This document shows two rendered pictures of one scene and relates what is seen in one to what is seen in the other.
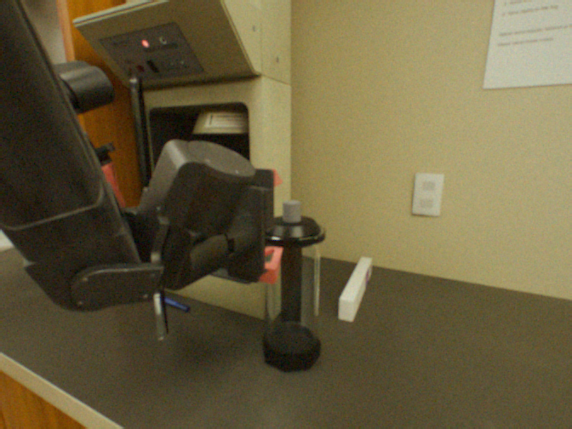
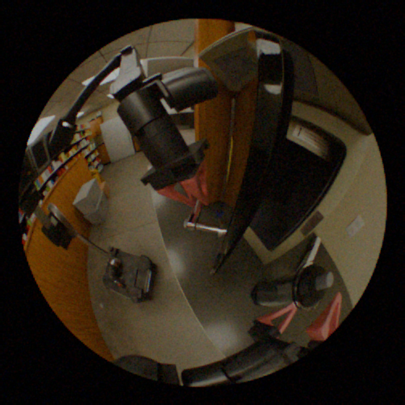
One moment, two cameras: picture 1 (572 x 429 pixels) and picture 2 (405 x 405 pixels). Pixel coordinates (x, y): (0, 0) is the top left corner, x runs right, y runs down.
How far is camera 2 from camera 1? 0.43 m
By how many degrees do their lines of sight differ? 45
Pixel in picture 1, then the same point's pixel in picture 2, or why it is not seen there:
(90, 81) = (190, 77)
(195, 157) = not seen: outside the picture
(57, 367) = (171, 246)
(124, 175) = (218, 145)
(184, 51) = (301, 68)
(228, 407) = (224, 311)
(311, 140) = not seen: hidden behind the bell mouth
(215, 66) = (334, 97)
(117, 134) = (218, 119)
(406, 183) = (353, 214)
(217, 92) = (318, 116)
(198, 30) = not seen: outside the picture
